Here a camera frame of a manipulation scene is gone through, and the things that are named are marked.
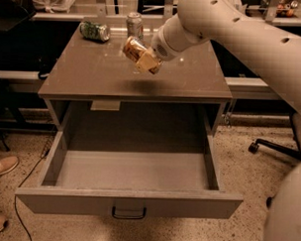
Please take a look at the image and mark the white plastic bag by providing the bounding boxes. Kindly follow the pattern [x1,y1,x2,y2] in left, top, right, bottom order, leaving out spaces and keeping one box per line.
[32,0,75,13]

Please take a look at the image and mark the upright white green can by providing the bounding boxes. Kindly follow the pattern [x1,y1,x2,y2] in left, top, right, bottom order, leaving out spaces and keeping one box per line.
[126,12,144,39]

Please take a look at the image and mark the grey cabinet counter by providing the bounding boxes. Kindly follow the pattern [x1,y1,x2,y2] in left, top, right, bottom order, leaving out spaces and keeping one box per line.
[37,13,237,136]

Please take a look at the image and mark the black floor cable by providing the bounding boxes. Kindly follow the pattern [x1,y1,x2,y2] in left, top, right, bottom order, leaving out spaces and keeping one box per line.
[13,147,51,241]

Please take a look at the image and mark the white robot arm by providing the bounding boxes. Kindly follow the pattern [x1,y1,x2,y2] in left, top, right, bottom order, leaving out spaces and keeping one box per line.
[137,0,301,241]

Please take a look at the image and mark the fruit pile on shelf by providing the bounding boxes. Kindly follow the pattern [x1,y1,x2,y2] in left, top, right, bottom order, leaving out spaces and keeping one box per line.
[276,0,299,17]

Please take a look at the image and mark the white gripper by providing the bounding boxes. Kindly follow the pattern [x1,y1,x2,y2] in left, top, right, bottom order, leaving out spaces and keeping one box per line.
[136,15,206,74]

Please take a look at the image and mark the black drawer handle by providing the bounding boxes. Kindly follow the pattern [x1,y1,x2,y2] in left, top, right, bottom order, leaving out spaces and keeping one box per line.
[112,206,147,220]

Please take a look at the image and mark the green soda can lying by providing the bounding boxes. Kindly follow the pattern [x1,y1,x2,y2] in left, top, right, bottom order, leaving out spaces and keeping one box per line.
[79,21,110,43]

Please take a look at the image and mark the open grey top drawer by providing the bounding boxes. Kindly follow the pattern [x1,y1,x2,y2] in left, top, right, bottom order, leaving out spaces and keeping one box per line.
[16,102,243,219]

